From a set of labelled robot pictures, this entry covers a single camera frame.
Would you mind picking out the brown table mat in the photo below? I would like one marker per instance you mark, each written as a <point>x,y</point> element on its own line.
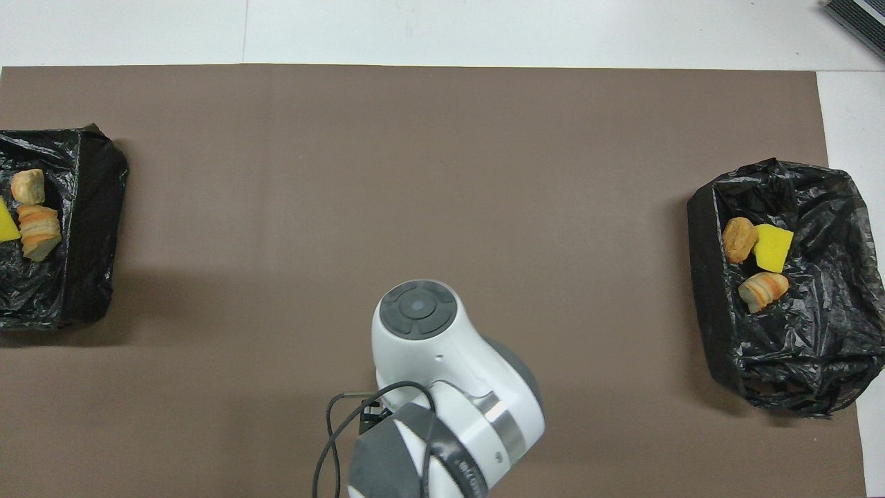
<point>415,173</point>

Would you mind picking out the large yellow sponge wedge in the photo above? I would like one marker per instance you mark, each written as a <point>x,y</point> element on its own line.
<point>773,249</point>

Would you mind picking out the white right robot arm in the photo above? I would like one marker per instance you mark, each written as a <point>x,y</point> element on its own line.
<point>429,346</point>

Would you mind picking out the orange striped bread piece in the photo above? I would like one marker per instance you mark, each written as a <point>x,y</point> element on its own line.
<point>762,290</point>

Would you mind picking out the small beige foam chunk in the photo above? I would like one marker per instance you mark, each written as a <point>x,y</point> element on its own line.
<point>28,185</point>

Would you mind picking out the brown bread roll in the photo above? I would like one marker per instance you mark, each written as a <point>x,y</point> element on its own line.
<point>740,239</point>

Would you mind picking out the grey ribbed device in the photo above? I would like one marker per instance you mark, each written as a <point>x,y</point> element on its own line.
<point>857,24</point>

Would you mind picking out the bin wrapped in black bag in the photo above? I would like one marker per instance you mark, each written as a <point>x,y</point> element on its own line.
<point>90,228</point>

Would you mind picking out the small yellow sponge wedge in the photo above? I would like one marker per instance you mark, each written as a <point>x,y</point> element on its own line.
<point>5,223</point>

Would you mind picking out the open bin with black bag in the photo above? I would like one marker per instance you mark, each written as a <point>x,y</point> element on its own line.
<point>816,346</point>

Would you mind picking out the large pale yellow foam chunk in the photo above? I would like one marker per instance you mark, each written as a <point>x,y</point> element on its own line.
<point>38,232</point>

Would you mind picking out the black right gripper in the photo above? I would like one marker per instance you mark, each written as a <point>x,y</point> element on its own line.
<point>373,416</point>

